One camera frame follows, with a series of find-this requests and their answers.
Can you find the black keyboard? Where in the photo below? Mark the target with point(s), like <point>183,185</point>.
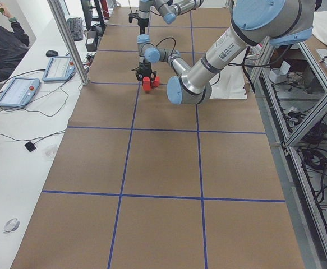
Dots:
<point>75,27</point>

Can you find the black computer mouse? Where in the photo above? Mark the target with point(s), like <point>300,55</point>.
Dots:
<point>51,53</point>

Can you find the teach pendant nearer blue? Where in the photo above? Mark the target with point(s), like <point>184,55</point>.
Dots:
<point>19,92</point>

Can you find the red block moved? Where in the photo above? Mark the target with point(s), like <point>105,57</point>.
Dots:
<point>146,84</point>
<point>156,82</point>

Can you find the seated person in black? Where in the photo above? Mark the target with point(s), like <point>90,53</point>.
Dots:
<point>13,44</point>

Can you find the aluminium frame post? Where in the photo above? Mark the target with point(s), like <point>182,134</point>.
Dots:
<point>65,33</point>

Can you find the small black square device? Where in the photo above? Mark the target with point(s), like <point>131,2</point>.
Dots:
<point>30,146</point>

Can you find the teach pendant farther blue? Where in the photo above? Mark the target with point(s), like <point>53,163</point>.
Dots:
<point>59,69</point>

